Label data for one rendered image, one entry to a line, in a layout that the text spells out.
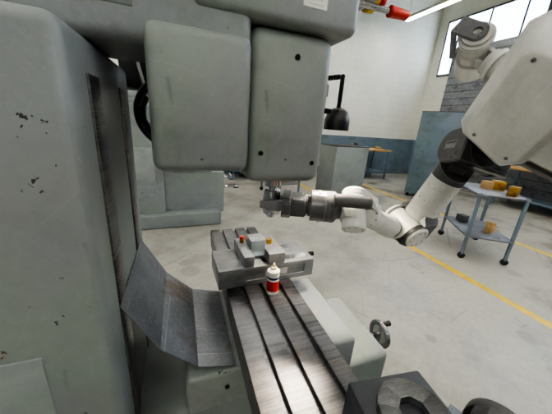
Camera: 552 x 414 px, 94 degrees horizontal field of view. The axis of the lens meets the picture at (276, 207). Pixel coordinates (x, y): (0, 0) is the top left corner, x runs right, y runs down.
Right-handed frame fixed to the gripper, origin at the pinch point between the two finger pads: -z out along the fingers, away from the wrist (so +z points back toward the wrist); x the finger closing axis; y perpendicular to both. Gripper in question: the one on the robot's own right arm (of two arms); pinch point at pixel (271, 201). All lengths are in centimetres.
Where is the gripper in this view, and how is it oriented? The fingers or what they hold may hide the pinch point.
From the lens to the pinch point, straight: 73.5
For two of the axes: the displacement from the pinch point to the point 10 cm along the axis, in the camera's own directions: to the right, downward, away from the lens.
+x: -0.9, 3.1, -9.5
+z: 9.9, 0.9, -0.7
